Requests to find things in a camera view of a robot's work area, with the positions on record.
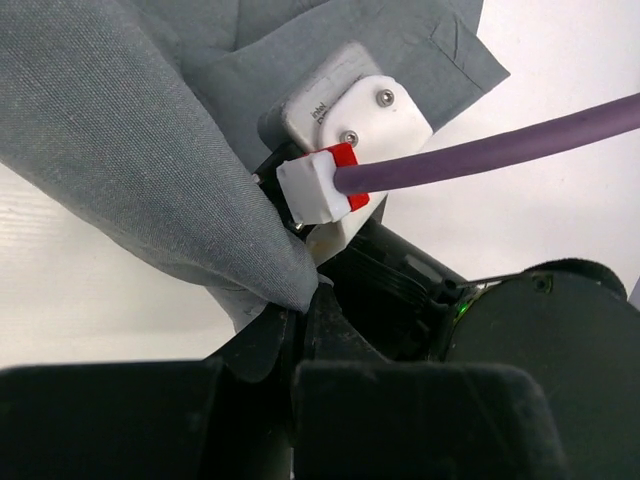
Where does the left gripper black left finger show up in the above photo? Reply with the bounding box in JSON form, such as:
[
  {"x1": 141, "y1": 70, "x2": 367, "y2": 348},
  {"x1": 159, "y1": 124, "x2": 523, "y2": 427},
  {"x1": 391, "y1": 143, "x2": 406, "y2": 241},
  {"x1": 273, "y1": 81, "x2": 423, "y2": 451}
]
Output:
[{"x1": 207, "y1": 305, "x2": 297, "y2": 479}]

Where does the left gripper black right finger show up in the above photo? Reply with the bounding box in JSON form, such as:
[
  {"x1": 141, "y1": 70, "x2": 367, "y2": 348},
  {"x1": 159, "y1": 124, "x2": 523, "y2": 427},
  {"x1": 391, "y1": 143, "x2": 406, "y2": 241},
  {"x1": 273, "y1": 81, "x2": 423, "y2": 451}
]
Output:
[{"x1": 302, "y1": 283, "x2": 389, "y2": 363}]

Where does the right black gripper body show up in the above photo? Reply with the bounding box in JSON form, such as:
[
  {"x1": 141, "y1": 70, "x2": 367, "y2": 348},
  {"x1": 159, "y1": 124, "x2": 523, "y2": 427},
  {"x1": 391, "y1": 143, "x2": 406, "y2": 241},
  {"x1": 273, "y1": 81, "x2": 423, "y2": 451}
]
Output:
[{"x1": 252, "y1": 142, "x2": 481, "y2": 361}]

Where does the grey long sleeve shirt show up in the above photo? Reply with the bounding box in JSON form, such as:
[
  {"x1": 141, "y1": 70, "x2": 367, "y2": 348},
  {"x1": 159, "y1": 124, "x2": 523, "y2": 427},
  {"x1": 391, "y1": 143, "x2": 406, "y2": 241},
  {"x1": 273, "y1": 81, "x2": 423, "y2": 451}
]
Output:
[{"x1": 1, "y1": 0, "x2": 508, "y2": 329}]

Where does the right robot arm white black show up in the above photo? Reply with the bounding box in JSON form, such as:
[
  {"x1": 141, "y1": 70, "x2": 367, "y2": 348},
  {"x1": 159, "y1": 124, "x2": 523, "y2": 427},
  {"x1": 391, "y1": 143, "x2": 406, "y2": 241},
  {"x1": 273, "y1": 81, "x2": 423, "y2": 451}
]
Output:
[{"x1": 250, "y1": 219, "x2": 639, "y2": 479}]

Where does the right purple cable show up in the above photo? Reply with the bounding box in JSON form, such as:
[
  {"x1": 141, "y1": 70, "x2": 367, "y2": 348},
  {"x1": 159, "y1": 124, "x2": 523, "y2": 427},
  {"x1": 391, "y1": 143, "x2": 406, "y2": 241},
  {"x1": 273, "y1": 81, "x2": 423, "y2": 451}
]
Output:
[{"x1": 334, "y1": 91, "x2": 640, "y2": 197}]

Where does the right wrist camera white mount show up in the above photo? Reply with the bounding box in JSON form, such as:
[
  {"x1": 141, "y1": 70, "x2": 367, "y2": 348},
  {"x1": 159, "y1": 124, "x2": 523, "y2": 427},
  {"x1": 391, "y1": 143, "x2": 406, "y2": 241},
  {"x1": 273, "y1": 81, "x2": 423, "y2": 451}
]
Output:
[{"x1": 258, "y1": 42, "x2": 433, "y2": 265}]

